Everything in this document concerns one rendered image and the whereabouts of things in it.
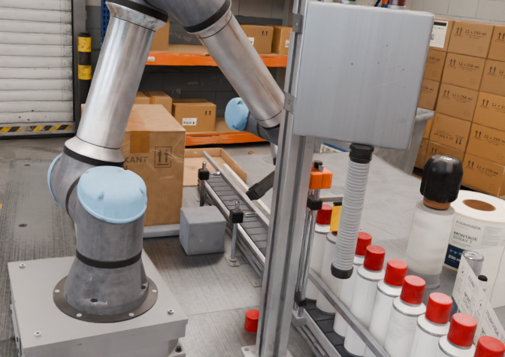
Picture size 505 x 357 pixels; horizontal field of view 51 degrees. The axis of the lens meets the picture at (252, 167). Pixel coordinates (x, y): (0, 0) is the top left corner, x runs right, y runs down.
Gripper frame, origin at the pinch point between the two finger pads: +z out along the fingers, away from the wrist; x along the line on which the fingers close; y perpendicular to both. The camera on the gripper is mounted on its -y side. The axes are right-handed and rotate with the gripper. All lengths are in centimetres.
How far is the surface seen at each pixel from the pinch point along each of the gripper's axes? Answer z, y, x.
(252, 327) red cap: 16.4, -14.4, -10.0
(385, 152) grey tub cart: -53, 146, 161
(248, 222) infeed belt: -6.7, -1.0, 22.6
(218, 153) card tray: -39, 12, 85
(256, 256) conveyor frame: 2.7, -5.0, 8.4
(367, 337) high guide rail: 17.1, -3.8, -35.5
